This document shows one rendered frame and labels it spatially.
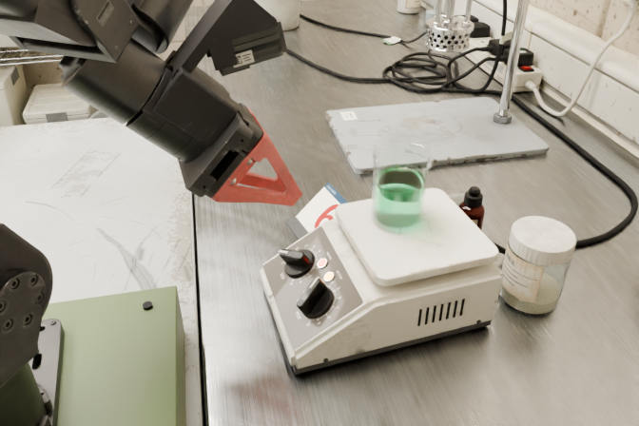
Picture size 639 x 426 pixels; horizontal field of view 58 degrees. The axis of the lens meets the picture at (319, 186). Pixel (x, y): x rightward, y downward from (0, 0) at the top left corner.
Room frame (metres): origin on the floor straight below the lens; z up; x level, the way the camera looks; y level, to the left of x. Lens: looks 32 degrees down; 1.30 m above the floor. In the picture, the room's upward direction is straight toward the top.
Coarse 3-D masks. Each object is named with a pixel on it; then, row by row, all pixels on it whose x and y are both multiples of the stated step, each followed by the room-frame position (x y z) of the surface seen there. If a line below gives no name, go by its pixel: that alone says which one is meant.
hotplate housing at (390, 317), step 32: (320, 224) 0.47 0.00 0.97; (352, 256) 0.42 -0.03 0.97; (384, 288) 0.37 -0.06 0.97; (416, 288) 0.37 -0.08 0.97; (448, 288) 0.38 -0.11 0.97; (480, 288) 0.39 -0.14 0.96; (352, 320) 0.35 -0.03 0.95; (384, 320) 0.36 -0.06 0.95; (416, 320) 0.37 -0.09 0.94; (448, 320) 0.38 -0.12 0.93; (480, 320) 0.39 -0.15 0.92; (288, 352) 0.34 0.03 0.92; (320, 352) 0.34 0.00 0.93; (352, 352) 0.35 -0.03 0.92
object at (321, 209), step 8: (320, 192) 0.59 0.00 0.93; (328, 192) 0.58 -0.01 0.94; (320, 200) 0.58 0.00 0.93; (328, 200) 0.57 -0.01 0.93; (336, 200) 0.56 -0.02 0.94; (312, 208) 0.57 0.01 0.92; (320, 208) 0.56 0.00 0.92; (328, 208) 0.56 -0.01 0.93; (304, 216) 0.57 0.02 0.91; (312, 216) 0.56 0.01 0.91; (320, 216) 0.55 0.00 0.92; (328, 216) 0.55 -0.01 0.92; (312, 224) 0.55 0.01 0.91
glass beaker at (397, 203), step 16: (384, 144) 0.47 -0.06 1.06; (400, 144) 0.48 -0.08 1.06; (416, 144) 0.47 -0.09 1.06; (384, 160) 0.47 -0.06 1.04; (400, 160) 0.47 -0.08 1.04; (416, 160) 0.47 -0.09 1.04; (432, 160) 0.44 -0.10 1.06; (384, 176) 0.43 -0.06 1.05; (400, 176) 0.43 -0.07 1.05; (416, 176) 0.43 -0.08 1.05; (384, 192) 0.43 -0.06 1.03; (400, 192) 0.43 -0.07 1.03; (416, 192) 0.43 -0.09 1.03; (384, 208) 0.43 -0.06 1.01; (400, 208) 0.43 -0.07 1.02; (416, 208) 0.43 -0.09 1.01; (384, 224) 0.43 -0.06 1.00; (400, 224) 0.43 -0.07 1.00; (416, 224) 0.43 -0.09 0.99
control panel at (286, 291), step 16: (304, 240) 0.46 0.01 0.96; (320, 240) 0.45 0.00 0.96; (320, 256) 0.43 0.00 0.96; (336, 256) 0.42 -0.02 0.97; (272, 272) 0.44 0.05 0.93; (320, 272) 0.41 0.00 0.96; (336, 272) 0.40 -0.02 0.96; (272, 288) 0.42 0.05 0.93; (288, 288) 0.41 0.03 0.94; (304, 288) 0.40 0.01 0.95; (336, 288) 0.38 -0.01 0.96; (352, 288) 0.38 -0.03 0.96; (288, 304) 0.39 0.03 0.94; (336, 304) 0.37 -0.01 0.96; (352, 304) 0.36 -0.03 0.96; (288, 320) 0.37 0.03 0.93; (304, 320) 0.36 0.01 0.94; (320, 320) 0.36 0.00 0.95; (336, 320) 0.35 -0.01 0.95; (288, 336) 0.36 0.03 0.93; (304, 336) 0.35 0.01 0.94
